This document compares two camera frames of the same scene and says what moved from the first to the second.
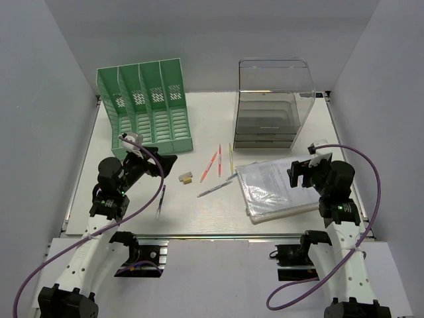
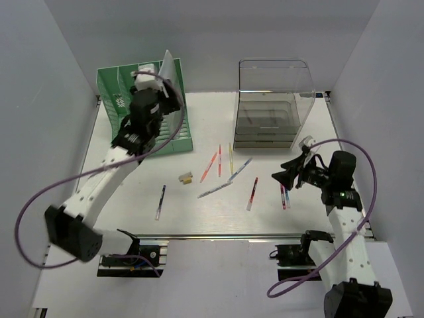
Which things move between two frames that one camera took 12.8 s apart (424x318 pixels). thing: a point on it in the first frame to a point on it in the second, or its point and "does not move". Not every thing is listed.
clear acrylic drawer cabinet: (274, 99) does not move
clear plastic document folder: (268, 193) to (168, 70)
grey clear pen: (215, 188) does not move
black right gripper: (299, 168) does not move
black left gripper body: (136, 167) to (167, 105)
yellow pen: (231, 159) does not move
